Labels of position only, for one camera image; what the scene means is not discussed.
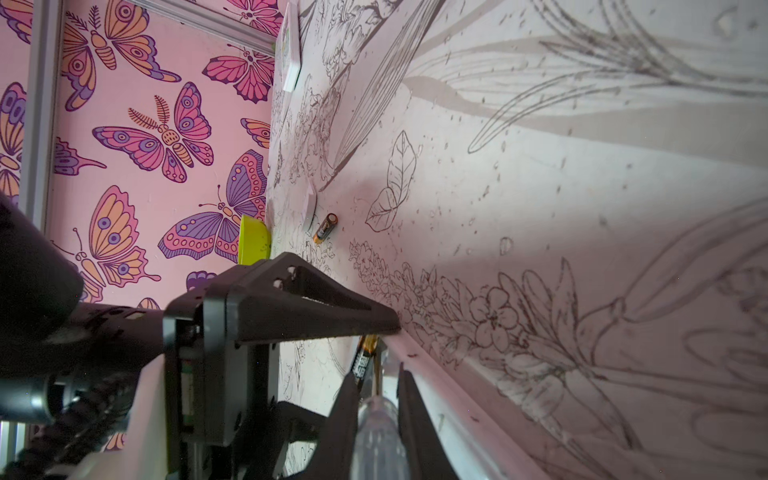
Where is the small white remote control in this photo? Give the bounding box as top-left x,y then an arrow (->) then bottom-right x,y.
274,1 -> 301,92

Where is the green plastic bowl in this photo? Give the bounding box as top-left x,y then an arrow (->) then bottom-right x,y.
237,215 -> 271,265

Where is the aluminium frame post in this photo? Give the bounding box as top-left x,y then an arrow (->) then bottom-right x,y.
0,0 -> 277,469

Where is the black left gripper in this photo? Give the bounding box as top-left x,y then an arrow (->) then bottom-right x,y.
163,252 -> 401,447

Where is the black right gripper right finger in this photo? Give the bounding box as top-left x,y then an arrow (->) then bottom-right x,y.
397,364 -> 459,480

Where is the black gold AAA battery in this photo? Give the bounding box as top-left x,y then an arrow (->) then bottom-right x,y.
313,213 -> 339,244
350,335 -> 379,391

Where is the white battery cover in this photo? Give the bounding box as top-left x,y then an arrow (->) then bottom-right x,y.
302,181 -> 317,234

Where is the large white remote control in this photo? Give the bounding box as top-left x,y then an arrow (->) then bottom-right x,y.
383,332 -> 549,479

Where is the clear handle screwdriver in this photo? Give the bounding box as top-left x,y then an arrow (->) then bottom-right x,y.
349,354 -> 410,479

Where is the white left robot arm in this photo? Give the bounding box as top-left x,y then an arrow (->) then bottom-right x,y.
1,199 -> 400,479

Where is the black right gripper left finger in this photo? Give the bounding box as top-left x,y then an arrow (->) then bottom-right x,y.
290,373 -> 360,480

